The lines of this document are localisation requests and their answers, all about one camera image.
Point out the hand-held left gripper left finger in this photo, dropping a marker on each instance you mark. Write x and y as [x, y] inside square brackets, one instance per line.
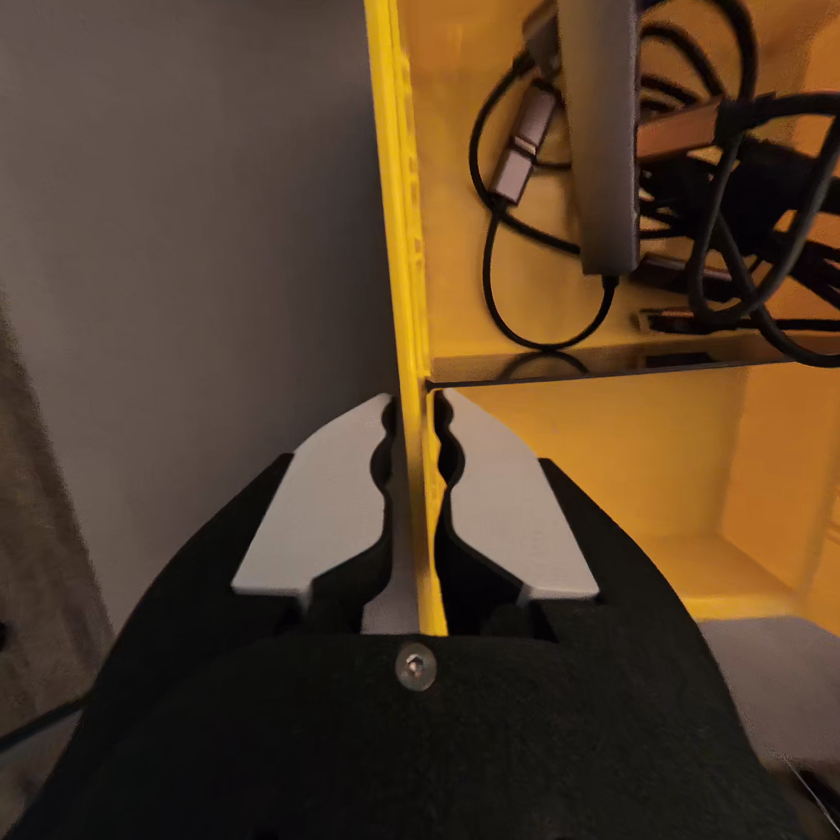
[315, 518]

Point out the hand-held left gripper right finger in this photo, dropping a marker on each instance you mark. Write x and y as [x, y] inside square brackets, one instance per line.
[518, 518]

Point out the yellow plastic bin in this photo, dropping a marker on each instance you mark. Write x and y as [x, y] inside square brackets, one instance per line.
[590, 459]

